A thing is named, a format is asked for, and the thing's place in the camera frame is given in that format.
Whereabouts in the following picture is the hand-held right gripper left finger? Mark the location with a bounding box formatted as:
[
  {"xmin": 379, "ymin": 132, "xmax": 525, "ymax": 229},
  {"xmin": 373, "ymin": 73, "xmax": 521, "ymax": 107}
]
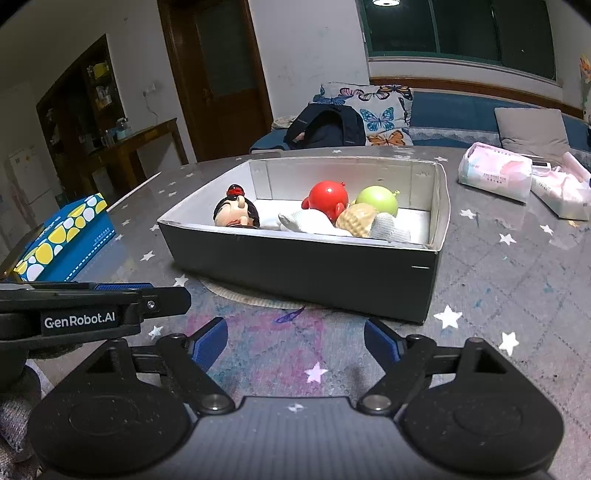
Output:
[{"xmin": 106, "ymin": 318, "xmax": 236, "ymax": 415}]

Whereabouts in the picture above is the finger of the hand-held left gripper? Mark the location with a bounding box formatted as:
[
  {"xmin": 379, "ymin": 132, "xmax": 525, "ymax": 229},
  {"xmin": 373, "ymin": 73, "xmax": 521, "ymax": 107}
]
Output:
[
  {"xmin": 95, "ymin": 282, "xmax": 154, "ymax": 292},
  {"xmin": 134, "ymin": 287, "xmax": 192, "ymax": 320}
]

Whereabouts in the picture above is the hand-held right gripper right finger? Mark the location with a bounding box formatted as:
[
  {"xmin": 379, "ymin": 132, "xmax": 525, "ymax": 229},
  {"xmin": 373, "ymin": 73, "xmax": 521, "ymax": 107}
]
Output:
[{"xmin": 358, "ymin": 318, "xmax": 509, "ymax": 415}]

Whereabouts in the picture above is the white cardboard box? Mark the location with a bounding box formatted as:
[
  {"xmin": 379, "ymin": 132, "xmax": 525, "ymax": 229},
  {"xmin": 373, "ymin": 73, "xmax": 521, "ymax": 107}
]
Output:
[{"xmin": 157, "ymin": 155, "xmax": 451, "ymax": 324}]

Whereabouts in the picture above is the red round toy figure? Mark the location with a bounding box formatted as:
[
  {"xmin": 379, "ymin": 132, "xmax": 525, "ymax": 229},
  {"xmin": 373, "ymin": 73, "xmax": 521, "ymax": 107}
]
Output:
[{"xmin": 301, "ymin": 181, "xmax": 350, "ymax": 222}]

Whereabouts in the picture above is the round woven mat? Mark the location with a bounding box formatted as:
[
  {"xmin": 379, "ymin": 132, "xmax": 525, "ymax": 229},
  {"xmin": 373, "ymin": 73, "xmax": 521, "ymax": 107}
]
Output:
[{"xmin": 201, "ymin": 277, "xmax": 324, "ymax": 310}]

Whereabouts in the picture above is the blue yellow tissue box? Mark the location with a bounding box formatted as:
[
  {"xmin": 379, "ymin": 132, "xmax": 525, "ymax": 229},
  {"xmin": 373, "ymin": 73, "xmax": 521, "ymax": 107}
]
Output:
[{"xmin": 0, "ymin": 194, "xmax": 116, "ymax": 283}]

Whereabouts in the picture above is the white knit cloth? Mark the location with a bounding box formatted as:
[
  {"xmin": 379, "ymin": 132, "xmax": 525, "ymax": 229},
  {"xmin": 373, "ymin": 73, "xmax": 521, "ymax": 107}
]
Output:
[{"xmin": 369, "ymin": 213, "xmax": 411, "ymax": 243}]

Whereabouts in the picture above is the grey star print tablecloth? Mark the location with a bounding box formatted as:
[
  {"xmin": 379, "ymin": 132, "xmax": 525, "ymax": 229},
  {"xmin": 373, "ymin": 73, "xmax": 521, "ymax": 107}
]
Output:
[{"xmin": 32, "ymin": 147, "xmax": 591, "ymax": 480}]

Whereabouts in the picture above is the black haired doll figure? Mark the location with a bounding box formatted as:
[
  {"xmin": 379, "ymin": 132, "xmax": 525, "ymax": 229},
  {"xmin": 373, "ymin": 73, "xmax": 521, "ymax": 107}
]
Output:
[{"xmin": 212, "ymin": 184, "xmax": 262, "ymax": 229}]

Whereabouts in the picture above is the beige woven ball toy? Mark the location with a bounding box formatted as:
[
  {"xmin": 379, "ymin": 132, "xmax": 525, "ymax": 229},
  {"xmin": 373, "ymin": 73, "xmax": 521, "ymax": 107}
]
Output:
[{"xmin": 335, "ymin": 203, "xmax": 380, "ymax": 238}]

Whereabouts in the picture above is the wooden side table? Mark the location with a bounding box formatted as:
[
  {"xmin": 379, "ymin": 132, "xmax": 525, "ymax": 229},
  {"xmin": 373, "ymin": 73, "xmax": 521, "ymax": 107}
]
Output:
[{"xmin": 88, "ymin": 117, "xmax": 191, "ymax": 195}]

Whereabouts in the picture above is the white plush toy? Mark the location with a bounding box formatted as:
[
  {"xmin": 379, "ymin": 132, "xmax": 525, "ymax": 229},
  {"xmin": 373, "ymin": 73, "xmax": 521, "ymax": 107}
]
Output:
[{"xmin": 278, "ymin": 208, "xmax": 352, "ymax": 237}]

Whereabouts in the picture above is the green round toy figure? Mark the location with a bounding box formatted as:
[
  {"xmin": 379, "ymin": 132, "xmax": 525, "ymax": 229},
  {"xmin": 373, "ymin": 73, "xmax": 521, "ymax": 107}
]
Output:
[{"xmin": 355, "ymin": 185, "xmax": 400, "ymax": 217}]

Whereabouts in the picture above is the white fridge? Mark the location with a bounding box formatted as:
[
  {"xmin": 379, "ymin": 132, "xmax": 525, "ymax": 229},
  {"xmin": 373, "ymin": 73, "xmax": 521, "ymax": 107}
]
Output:
[{"xmin": 0, "ymin": 145, "xmax": 51, "ymax": 250}]

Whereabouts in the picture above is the dark wooden cabinet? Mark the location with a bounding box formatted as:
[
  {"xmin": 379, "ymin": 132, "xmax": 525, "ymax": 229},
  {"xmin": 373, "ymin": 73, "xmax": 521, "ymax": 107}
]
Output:
[{"xmin": 36, "ymin": 34, "xmax": 125, "ymax": 199}]

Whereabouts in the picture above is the pink tissue pack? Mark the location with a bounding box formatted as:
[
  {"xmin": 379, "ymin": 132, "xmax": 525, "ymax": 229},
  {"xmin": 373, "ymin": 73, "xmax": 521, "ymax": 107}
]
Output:
[
  {"xmin": 530, "ymin": 152, "xmax": 591, "ymax": 220},
  {"xmin": 458, "ymin": 142, "xmax": 534, "ymax": 203}
]

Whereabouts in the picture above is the dark blue backpack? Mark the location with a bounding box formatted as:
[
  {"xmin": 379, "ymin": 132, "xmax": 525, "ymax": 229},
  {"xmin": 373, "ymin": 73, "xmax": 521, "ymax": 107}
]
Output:
[{"xmin": 284, "ymin": 104, "xmax": 368, "ymax": 149}]

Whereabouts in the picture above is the butterfly print pillow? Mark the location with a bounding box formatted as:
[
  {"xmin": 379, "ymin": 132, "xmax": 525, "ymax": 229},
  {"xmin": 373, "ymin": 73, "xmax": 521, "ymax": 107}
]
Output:
[{"xmin": 314, "ymin": 82, "xmax": 415, "ymax": 147}]

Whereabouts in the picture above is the blue sofa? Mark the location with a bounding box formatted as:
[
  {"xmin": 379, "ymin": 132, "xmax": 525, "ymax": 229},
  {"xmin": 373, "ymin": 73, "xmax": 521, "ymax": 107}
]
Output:
[{"xmin": 249, "ymin": 88, "xmax": 591, "ymax": 155}]

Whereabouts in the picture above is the brown wooden door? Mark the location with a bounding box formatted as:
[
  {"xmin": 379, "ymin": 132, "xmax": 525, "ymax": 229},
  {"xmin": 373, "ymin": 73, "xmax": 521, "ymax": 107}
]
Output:
[{"xmin": 157, "ymin": 0, "xmax": 275, "ymax": 162}]

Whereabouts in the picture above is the grey pillow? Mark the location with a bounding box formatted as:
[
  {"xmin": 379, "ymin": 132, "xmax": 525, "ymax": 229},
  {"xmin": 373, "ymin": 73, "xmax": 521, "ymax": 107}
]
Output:
[{"xmin": 494, "ymin": 107, "xmax": 573, "ymax": 160}]

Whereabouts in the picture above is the window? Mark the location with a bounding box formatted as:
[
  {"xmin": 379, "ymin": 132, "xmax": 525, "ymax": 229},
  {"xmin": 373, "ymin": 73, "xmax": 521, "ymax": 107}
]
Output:
[{"xmin": 358, "ymin": 0, "xmax": 561, "ymax": 86}]

